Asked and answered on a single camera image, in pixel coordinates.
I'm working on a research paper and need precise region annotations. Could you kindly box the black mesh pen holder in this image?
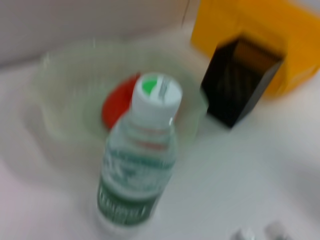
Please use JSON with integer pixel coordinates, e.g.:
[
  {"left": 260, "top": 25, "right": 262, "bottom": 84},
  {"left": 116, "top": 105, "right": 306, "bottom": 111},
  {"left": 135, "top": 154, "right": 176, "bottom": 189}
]
[{"left": 201, "top": 37, "right": 286, "bottom": 129}]

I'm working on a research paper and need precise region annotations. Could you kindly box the yellow plastic storage bin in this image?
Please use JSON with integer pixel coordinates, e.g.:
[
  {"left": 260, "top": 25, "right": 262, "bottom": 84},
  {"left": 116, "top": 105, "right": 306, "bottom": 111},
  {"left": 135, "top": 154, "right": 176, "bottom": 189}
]
[{"left": 191, "top": 0, "right": 320, "bottom": 97}]

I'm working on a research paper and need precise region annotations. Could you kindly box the translucent green wavy fruit plate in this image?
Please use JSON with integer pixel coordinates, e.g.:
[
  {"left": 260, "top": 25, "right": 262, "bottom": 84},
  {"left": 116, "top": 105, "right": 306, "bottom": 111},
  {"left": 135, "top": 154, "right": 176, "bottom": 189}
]
[{"left": 32, "top": 42, "right": 210, "bottom": 151}]

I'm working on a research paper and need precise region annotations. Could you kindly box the clear green-label water bottle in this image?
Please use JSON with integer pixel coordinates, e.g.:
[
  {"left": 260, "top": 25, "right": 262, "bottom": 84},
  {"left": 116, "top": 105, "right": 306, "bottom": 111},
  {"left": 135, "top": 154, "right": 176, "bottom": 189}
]
[{"left": 96, "top": 72, "right": 183, "bottom": 233}]

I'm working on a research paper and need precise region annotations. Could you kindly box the orange fruit with stem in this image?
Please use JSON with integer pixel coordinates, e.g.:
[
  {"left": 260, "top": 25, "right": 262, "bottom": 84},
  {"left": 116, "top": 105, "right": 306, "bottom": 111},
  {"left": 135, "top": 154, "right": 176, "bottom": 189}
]
[{"left": 101, "top": 72, "right": 142, "bottom": 130}]

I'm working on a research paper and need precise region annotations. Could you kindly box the grey silver marker pen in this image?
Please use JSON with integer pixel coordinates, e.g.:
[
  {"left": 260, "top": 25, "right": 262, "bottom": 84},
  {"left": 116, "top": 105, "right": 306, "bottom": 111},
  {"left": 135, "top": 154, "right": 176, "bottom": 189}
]
[{"left": 264, "top": 221, "right": 286, "bottom": 240}]

